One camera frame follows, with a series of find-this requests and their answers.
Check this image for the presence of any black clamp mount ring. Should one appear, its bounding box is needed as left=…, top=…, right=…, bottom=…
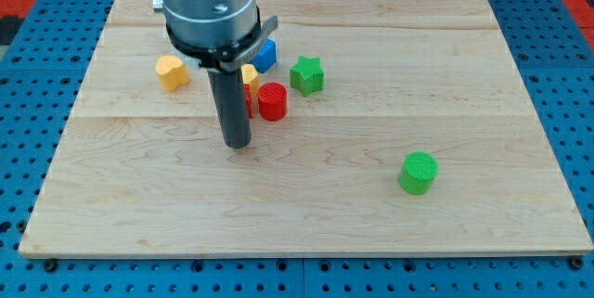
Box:
left=165, top=6, right=278, bottom=73

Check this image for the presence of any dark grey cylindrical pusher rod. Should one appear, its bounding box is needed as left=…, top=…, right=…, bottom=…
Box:
left=207, top=69, right=252, bottom=149

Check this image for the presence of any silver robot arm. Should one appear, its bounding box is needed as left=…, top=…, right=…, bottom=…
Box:
left=161, top=0, right=278, bottom=149

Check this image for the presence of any red block behind rod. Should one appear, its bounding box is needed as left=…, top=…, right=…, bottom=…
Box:
left=243, top=84, right=253, bottom=119

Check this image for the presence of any yellow pentagon block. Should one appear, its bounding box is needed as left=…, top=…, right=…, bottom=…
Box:
left=241, top=64, right=260, bottom=99

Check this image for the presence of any blue cube block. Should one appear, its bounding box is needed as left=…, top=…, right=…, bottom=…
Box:
left=251, top=39, right=278, bottom=73

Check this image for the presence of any red cylinder block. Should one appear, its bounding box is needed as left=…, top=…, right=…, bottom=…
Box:
left=257, top=82, right=288, bottom=122

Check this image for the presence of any yellow heart block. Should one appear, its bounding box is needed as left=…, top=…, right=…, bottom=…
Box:
left=155, top=55, right=190, bottom=92

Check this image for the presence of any green star block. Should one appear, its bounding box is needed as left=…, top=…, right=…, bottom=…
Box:
left=290, top=56, right=325, bottom=97

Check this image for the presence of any wooden board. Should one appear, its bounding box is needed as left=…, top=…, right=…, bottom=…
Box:
left=19, top=0, right=593, bottom=259

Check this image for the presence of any green cylinder block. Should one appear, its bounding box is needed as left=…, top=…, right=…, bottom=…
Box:
left=398, top=151, right=439, bottom=195

